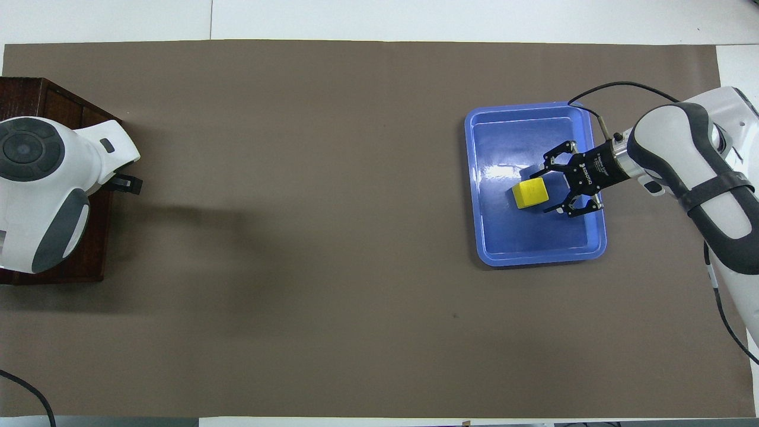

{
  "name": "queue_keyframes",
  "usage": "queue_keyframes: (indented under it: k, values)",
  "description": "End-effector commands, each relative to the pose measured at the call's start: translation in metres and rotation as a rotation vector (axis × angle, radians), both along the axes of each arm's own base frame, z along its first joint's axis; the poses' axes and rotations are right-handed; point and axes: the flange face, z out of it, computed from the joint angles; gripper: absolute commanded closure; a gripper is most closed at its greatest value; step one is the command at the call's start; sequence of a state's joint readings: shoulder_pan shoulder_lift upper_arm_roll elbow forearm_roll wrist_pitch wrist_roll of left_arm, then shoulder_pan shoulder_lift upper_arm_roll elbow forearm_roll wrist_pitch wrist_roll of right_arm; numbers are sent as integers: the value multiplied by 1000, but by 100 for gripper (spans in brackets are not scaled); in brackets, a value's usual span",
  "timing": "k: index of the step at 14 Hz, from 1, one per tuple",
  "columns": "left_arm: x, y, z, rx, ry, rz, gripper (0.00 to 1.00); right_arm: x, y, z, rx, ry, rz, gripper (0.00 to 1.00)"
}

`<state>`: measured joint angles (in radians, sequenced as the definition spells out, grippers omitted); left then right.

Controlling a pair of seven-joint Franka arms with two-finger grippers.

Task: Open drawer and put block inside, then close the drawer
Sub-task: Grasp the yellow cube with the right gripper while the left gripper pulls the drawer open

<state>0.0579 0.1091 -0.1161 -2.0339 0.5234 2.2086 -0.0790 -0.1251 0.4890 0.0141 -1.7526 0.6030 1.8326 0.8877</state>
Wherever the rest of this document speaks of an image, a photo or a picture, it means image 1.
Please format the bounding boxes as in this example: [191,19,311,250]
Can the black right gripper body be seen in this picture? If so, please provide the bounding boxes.
[571,141,645,195]

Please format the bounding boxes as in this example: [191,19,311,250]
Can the yellow cube block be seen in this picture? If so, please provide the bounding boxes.
[512,177,550,210]

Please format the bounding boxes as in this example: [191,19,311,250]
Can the dark wooden drawer cabinet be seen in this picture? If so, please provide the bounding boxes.
[0,77,124,286]

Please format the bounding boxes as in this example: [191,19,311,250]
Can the blue plastic tray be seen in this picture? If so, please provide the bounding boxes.
[464,101,608,267]

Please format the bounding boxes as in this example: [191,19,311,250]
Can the brown paper table mat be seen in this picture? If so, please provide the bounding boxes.
[0,39,757,419]

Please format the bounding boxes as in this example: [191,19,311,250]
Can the black right arm gripper cable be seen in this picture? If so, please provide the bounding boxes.
[567,81,759,367]

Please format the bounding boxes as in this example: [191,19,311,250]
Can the black arm gripper cable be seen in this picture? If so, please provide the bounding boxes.
[567,81,759,367]
[0,368,58,427]

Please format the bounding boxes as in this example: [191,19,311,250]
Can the black left arm gripper cable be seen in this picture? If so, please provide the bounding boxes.
[0,368,58,427]

